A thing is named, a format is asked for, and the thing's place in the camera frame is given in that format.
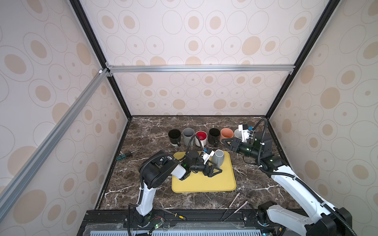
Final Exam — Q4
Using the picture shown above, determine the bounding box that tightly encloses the tall grey mug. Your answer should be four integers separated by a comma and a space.
182, 128, 195, 147

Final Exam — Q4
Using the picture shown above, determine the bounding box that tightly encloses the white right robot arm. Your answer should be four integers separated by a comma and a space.
221, 118, 356, 236

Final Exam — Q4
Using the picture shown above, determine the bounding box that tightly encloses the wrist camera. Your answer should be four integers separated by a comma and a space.
238, 124, 255, 144
201, 148, 215, 164

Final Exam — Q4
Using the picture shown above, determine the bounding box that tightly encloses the white mug front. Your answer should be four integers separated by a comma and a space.
195, 131, 208, 147

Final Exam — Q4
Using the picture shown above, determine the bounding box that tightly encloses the yellow plastic tray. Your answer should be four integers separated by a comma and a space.
171, 151, 236, 193

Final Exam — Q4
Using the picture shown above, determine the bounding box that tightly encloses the grey mug back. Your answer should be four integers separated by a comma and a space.
211, 149, 225, 168

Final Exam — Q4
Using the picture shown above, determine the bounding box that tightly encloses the yellow black screwdriver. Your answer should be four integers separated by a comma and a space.
161, 208, 186, 220

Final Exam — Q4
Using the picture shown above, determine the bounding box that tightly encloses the horizontal aluminium frame bar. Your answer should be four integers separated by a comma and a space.
108, 64, 295, 74

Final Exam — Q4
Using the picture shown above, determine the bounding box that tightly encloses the white speckled mug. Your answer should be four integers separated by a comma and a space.
234, 129, 242, 139

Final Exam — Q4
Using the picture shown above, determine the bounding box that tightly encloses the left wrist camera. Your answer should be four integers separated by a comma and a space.
201, 148, 215, 164

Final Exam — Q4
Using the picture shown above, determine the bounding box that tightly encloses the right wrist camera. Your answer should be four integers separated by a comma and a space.
238, 124, 255, 144

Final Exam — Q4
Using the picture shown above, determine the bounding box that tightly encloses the black mug white bottom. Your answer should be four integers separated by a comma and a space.
168, 129, 181, 147

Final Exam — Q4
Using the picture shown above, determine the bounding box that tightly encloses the left aluminium frame bar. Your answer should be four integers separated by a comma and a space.
1, 68, 109, 221

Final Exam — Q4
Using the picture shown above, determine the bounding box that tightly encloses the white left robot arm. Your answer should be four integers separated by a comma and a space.
129, 145, 222, 220

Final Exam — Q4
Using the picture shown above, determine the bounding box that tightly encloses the green handled screwdriver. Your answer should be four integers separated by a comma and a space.
116, 148, 139, 161

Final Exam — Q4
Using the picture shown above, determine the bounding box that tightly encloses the pink cream mug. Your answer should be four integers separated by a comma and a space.
220, 128, 234, 144

